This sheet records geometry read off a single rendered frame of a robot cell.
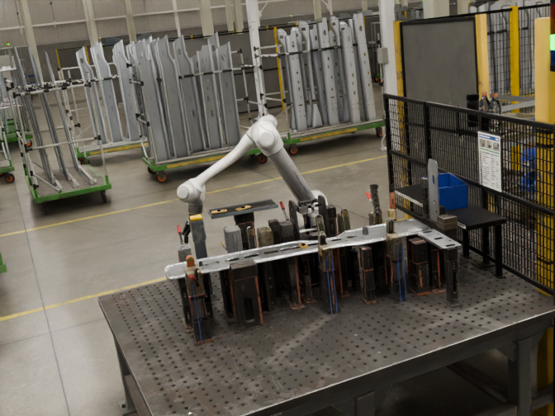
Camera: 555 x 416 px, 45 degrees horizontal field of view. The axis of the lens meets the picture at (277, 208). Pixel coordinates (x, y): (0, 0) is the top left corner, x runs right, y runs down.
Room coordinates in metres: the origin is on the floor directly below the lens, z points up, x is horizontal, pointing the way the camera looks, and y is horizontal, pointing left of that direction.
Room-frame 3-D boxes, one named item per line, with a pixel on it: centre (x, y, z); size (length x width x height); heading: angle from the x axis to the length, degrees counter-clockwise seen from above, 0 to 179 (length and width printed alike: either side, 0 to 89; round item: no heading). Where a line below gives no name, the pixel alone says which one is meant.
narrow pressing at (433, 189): (3.37, -0.82, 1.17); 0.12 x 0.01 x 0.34; 13
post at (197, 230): (3.45, 0.44, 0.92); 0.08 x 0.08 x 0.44; 13
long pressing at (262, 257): (3.21, -0.09, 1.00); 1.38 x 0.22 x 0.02; 103
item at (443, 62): (5.79, -1.52, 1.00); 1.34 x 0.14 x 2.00; 22
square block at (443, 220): (3.26, -0.86, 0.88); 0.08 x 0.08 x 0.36; 13
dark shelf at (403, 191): (3.62, -0.94, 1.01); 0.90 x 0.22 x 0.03; 13
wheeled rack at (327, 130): (11.38, -0.96, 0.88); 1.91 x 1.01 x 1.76; 114
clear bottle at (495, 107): (3.47, -1.19, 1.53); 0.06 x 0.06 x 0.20
